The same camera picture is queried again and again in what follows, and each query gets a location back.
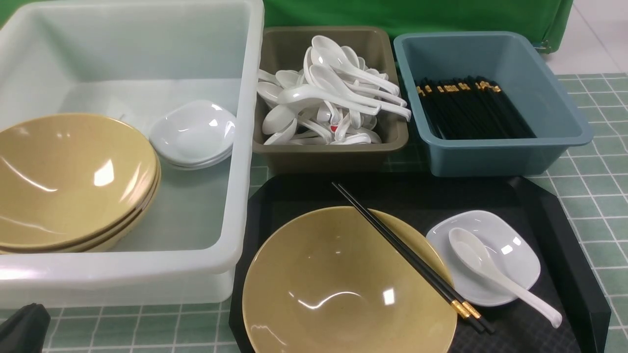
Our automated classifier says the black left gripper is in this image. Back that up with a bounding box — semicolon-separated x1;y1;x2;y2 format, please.
0;303;51;353

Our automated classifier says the tan noodle bowl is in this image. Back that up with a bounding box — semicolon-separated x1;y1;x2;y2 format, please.
242;206;458;353

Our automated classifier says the black chopstick gold band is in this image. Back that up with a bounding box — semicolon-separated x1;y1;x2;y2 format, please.
336;182;496;334

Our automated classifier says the white ceramic soup spoon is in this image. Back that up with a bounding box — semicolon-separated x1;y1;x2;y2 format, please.
448;227;563;328

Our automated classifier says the white square saucer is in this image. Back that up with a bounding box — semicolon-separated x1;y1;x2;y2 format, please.
426;210;541;307

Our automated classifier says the bottom stacked tan bowl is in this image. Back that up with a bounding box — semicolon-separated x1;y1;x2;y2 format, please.
0;163;162;255

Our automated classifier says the stacked tan bowl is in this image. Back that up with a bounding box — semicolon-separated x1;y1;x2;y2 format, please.
1;113;161;254
1;151;161;254
0;163;162;255

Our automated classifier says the middle stacked tan bowl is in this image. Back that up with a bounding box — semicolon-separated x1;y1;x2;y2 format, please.
1;151;161;254

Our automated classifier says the top stacked tan bowl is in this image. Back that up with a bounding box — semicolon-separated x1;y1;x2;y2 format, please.
1;113;161;254

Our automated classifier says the lower stacked white saucer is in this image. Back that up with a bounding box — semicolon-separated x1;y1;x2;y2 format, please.
155;147;233;171

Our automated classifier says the stacked white saucer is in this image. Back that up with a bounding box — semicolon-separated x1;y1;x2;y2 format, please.
148;100;237;165
155;147;233;171

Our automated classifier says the top stacked white saucer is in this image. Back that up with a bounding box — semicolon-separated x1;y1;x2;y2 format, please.
148;100;237;165

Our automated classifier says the large white plastic tub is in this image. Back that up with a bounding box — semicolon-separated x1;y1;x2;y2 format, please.
1;0;264;310

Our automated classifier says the white spoon bin left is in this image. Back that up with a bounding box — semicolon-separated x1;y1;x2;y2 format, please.
262;104;297;135

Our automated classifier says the long white spoon in bin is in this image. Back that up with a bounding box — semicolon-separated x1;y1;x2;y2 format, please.
277;84;381;115

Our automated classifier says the top white spoon in bin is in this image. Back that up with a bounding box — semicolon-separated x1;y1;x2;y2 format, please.
312;35;401;96

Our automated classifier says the pile of black chopsticks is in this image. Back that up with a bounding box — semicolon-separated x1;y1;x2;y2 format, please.
415;76;537;140

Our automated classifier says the blue plastic chopstick bin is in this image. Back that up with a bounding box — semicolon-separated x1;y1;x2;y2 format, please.
394;31;594;177

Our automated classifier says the green checkered tablecloth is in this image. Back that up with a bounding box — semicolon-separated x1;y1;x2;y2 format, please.
43;73;628;353

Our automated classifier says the green cloth backdrop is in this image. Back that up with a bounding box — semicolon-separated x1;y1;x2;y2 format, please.
264;0;574;53

